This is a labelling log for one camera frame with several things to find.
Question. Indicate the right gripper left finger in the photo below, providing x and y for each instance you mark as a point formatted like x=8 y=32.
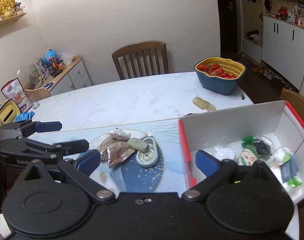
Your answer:
x=77 y=173

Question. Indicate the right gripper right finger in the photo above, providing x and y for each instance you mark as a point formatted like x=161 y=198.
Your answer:
x=217 y=174

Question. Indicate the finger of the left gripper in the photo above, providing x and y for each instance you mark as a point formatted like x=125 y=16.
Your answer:
x=28 y=148
x=29 y=127

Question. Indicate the white beads bag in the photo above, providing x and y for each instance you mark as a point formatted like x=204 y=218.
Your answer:
x=226 y=151

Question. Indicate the black beads plastic bag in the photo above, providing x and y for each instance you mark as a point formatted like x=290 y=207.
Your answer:
x=263 y=147

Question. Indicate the blue cloth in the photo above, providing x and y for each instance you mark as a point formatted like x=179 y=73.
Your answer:
x=24 y=116

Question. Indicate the yellow tissue box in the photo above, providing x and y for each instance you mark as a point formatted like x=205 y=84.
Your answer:
x=8 y=112

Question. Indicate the brown foil snack bag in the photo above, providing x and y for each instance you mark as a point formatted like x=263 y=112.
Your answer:
x=113 y=151

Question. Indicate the red white snack bag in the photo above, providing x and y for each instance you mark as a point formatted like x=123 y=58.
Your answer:
x=14 y=91

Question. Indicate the small wrapped candy packet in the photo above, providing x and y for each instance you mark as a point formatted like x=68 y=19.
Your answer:
x=119 y=134

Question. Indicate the blue patterned table mat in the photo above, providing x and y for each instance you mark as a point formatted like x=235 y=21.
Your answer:
x=167 y=175

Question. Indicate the small translucent bottle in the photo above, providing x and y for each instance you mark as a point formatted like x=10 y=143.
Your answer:
x=203 y=104

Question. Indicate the white sideboard cabinet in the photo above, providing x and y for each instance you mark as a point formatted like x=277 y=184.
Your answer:
x=74 y=76

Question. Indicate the blue globe toy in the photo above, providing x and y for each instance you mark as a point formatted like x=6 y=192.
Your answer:
x=50 y=56

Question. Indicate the red white cardboard box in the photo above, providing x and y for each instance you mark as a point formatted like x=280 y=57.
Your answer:
x=276 y=120

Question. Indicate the blue yellow strainer basket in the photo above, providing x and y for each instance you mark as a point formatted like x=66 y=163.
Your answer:
x=219 y=74

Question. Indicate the near wooden chair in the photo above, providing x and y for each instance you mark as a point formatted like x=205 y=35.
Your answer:
x=296 y=101

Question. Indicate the wooden chair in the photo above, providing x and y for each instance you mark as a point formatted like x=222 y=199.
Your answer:
x=141 y=59
x=296 y=101

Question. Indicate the yellow flower ornament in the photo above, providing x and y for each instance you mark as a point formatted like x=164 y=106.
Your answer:
x=7 y=8

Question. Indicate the far wooden chair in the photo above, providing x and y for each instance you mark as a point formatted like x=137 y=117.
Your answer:
x=141 y=59

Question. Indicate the wooden wall shelf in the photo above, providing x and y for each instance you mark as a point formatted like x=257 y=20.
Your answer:
x=11 y=19

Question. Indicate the white wall cabinets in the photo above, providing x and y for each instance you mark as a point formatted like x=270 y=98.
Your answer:
x=274 y=36

